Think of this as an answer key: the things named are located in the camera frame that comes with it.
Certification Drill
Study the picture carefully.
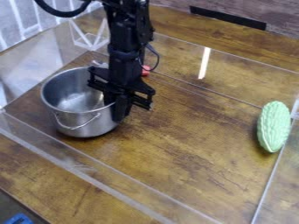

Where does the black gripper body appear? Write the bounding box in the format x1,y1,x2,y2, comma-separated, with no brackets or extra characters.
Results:
88,66,155,103

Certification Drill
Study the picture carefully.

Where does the black cable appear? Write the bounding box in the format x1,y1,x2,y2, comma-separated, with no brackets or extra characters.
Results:
33,0,161,73

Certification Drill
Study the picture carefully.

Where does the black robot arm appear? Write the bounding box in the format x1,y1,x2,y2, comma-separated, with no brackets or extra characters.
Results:
88,0,155,123

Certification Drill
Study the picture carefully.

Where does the black wall strip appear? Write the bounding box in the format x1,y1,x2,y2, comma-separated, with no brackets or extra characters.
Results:
189,5,267,31

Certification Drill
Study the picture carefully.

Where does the blue object at corner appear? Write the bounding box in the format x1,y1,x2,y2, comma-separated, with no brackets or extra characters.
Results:
4,213,33,224

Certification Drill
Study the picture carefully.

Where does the green bitter gourd toy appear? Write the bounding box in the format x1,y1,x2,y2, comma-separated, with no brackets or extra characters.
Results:
256,101,291,153

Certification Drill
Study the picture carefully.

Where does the pink handled metal spoon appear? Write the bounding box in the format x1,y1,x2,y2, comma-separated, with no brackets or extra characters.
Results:
91,60,151,76

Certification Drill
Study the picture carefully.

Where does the clear acrylic barrier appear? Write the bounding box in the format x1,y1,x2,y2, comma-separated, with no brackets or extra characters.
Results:
0,14,299,224

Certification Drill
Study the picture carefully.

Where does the steel pot with handle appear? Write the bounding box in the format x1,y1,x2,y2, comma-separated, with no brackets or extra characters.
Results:
40,67,117,138

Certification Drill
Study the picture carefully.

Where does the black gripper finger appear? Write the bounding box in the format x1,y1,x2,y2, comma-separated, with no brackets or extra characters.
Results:
112,94,131,123
127,93,152,110

